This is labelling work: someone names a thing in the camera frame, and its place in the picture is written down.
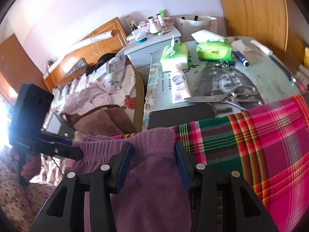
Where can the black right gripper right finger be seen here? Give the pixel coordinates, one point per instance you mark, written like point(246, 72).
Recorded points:
point(220, 201)

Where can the green tissue pack near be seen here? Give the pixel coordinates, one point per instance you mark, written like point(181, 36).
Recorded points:
point(174, 54)

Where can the wooden wardrobe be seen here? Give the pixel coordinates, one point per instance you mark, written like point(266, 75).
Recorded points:
point(278, 24)

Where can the green tissue pack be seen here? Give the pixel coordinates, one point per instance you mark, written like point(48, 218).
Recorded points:
point(212, 47)
point(174, 54)

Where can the purple fleece pants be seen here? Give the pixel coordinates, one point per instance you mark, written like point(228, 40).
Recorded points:
point(153, 197)

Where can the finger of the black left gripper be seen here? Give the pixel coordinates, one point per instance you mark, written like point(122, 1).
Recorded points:
point(50, 137)
point(52, 148)

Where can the white handled knife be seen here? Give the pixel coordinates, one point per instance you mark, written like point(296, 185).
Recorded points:
point(269, 53)

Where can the white bedside cabinet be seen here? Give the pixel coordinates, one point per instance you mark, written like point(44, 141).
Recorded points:
point(140, 54)

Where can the blue lighter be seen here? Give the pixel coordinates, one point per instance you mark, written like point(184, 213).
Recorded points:
point(241, 58)

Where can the pink green plaid cloth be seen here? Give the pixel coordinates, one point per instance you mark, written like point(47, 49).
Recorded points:
point(268, 146)

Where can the person left hand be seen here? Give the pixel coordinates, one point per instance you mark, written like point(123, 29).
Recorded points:
point(31, 168)

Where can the wooden bed headboard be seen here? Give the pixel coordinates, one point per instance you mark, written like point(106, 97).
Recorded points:
point(108, 38)

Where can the white paper shopping bag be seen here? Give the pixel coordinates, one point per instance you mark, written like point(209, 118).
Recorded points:
point(189, 24)

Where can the white purple tube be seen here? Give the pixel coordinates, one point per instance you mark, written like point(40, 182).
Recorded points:
point(179, 86)

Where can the brown pillow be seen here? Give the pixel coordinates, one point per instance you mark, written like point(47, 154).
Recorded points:
point(107, 120)

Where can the printed table mat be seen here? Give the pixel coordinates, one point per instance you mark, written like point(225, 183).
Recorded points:
point(270, 81)

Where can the steel kitchen scissors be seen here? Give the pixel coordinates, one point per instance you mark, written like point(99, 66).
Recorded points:
point(240, 94)

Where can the floral bed quilt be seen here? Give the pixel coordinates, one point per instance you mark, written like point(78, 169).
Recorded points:
point(116, 82)

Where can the key bunch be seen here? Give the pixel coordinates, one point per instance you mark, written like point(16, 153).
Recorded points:
point(222, 63)

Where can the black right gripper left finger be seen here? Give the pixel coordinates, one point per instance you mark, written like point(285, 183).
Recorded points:
point(64, 209)

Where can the green tissue pack far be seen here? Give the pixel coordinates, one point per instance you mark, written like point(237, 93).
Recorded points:
point(212, 47)

